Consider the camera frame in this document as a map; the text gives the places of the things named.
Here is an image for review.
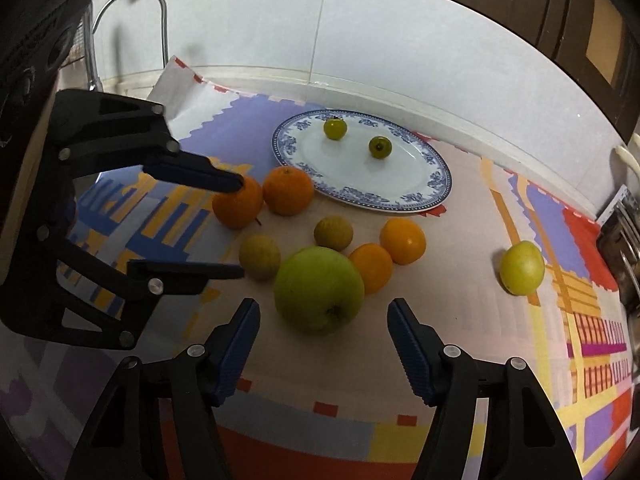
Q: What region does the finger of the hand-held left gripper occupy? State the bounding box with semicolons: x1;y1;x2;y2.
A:
30;89;246;241
0;232;246;351

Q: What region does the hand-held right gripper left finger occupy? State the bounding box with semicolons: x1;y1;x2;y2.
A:
70;297;262;480

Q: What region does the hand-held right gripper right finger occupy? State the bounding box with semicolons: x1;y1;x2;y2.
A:
387;297;583;480

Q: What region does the large orange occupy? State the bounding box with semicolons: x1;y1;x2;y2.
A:
262;166;316;217
212;176;265;231

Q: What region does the small brown round fruit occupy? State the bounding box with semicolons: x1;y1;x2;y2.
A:
313;215;354;253
238;234;282;281

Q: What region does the small orange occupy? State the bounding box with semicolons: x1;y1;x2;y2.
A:
379;218;427;265
348;243;394;296

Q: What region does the green apple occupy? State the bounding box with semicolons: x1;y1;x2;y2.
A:
273;246;366;336

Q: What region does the yellow-green apple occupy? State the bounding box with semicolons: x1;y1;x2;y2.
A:
500;240;546;296

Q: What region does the blue patterned white plate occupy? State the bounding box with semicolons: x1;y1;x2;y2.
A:
271;109;453;214

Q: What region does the colourful printed table mat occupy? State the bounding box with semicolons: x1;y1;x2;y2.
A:
0;55;628;480

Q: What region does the chrome pull-down faucet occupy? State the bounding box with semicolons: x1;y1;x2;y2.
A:
80;5;103;92

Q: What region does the chrome gooseneck faucet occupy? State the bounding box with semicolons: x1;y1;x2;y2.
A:
91;0;169;92

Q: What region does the dark metal rack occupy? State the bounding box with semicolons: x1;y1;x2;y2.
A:
597;187;640;321

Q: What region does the dark wooden cabinet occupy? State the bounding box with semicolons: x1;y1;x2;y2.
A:
435;0;640;146

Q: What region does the white plastic handle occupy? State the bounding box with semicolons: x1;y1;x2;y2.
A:
614;132;640;186

